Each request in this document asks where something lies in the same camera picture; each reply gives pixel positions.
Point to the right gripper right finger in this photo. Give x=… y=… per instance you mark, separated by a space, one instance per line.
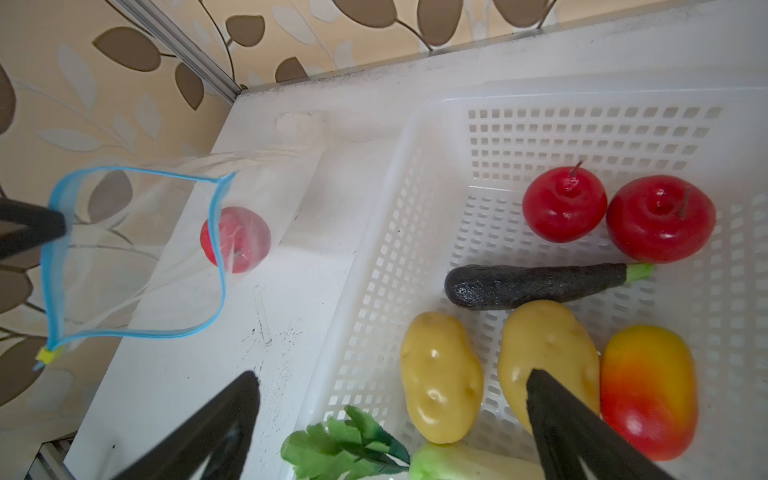
x=571 y=439

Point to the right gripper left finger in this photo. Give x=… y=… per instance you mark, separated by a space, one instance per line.
x=214 y=441

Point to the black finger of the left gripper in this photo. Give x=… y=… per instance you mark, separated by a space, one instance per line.
x=25 y=226

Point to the clear zip top bag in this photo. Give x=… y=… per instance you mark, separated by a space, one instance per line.
x=140 y=257

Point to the red apple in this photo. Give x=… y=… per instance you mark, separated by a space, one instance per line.
x=565 y=204
x=244 y=239
x=660 y=219

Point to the red yellow mango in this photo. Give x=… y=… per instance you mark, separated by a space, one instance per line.
x=648 y=391

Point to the yellow potato right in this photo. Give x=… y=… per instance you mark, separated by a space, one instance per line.
x=545 y=335

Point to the yellow potato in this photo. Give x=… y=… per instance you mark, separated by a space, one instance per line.
x=545 y=335
x=442 y=377

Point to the white radish green leaves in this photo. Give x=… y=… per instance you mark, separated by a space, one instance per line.
x=359 y=447

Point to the yellow potato left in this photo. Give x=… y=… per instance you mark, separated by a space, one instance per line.
x=442 y=377

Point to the dark purple eggplant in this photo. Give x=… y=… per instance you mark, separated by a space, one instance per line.
x=504 y=287

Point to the white plastic perforated basket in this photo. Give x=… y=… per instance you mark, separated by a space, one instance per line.
x=452 y=195

